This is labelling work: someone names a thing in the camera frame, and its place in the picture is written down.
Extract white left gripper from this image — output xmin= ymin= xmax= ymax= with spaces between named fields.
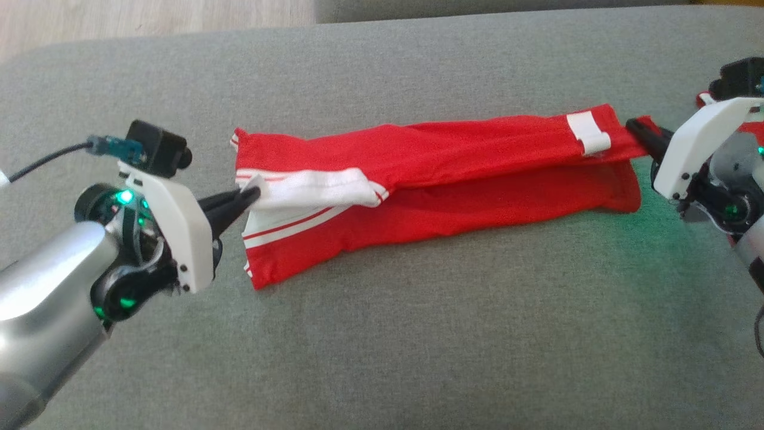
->
xmin=117 ymin=161 xmax=262 ymax=294

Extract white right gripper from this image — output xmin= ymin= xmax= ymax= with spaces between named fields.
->
xmin=625 ymin=96 xmax=764 ymax=201

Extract red shirt with white trim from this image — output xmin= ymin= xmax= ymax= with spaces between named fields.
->
xmin=230 ymin=103 xmax=663 ymax=291

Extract yellow and grey sofa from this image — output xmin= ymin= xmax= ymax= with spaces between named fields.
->
xmin=0 ymin=3 xmax=764 ymax=430

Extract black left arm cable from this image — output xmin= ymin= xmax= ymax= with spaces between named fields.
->
xmin=8 ymin=135 xmax=146 ymax=183

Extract red shorts with white stripe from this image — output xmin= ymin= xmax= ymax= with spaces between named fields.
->
xmin=697 ymin=91 xmax=764 ymax=146

